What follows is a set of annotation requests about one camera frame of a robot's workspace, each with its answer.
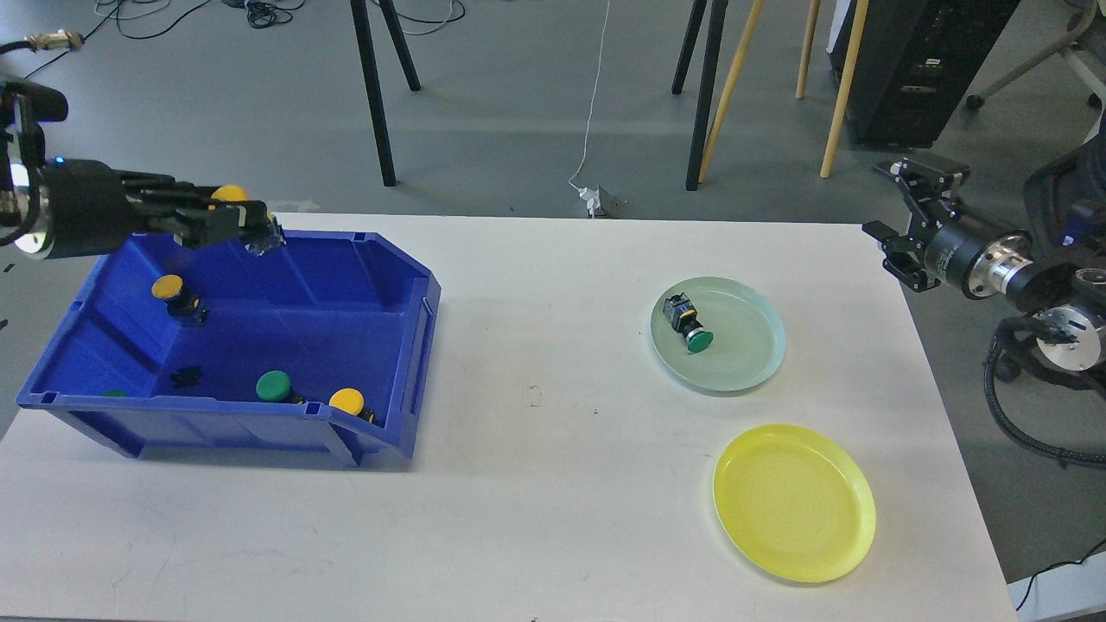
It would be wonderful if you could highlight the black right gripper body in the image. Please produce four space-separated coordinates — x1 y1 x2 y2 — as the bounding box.
924 212 1033 300

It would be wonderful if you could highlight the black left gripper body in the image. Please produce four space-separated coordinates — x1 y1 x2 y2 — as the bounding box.
35 159 147 259

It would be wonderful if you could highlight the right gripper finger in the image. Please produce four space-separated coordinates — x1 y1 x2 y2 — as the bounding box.
860 221 941 294
873 158 970 235

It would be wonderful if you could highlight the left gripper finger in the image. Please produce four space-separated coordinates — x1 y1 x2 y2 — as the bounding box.
121 173 269 217
135 203 286 256

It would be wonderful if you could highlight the yellow push button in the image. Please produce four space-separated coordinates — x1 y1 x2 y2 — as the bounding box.
211 184 250 203
150 273 208 326
327 387 377 424

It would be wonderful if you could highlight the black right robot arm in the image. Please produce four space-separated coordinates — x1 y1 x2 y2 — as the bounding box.
862 142 1103 371

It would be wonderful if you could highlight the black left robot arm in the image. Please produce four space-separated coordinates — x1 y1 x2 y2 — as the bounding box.
3 77 284 259

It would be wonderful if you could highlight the small black button part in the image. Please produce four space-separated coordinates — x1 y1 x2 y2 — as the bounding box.
169 365 204 388

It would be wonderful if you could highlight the light green plate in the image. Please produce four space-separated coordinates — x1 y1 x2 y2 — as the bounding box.
646 276 787 395

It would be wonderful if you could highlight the yellow push button front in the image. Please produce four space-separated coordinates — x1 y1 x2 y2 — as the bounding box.
327 387 377 424

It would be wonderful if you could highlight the yellow plate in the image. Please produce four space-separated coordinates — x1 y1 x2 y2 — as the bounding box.
711 422 878 584

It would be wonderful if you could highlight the black computer tower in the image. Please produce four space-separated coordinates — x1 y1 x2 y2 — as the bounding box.
846 1 1019 151

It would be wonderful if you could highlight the wooden easel leg right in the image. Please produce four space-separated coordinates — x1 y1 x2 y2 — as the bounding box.
820 0 870 180

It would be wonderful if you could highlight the wooden easel leg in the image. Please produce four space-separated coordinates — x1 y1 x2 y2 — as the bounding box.
795 0 822 99
820 0 870 180
696 1 764 184

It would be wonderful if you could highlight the blue plastic storage bin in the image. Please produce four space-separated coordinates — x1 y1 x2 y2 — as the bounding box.
15 230 440 467

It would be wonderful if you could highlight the wooden easel leg middle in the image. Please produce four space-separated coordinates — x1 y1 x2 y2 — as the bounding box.
795 0 822 99

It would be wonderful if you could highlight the wooden easel leg left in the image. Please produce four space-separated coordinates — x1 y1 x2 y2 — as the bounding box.
696 1 764 184

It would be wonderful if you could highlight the black tripod legs left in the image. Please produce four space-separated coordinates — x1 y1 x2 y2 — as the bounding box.
349 1 422 187

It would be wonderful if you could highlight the black stand legs centre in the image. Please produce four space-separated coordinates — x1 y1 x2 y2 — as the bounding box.
671 1 729 191

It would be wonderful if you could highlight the white power adapter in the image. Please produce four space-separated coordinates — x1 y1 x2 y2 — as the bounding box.
578 186 619 219

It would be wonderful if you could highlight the black corrugated cable right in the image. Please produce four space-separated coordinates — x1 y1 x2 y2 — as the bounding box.
985 324 1106 470

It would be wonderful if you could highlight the black cable lower right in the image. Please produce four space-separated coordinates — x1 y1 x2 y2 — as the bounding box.
1018 537 1106 611

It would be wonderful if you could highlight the white cable on floor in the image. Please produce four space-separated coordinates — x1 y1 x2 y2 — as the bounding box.
568 0 611 193

